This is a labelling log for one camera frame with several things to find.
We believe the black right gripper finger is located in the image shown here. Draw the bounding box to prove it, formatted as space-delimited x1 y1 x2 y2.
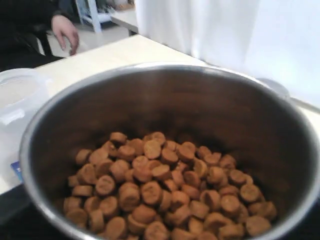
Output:
0 186 38 240

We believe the white background chair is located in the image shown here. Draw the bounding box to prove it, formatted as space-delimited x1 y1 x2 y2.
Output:
75 0 112 33

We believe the steel cup with kibble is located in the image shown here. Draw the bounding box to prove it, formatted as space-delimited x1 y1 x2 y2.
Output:
19 63 320 240

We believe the clear plastic tall container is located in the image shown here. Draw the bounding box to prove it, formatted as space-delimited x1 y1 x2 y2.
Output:
0 68 50 194

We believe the bystander dark sleeve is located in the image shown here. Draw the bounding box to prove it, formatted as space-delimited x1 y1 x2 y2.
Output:
0 0 70 71

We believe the white plastic tray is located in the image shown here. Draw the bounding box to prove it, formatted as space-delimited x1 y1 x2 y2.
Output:
257 77 290 99

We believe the bystander bare hand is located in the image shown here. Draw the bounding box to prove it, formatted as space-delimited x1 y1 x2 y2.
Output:
51 14 80 56

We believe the white curtain backdrop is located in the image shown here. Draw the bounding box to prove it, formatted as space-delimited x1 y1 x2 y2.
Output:
135 0 320 106

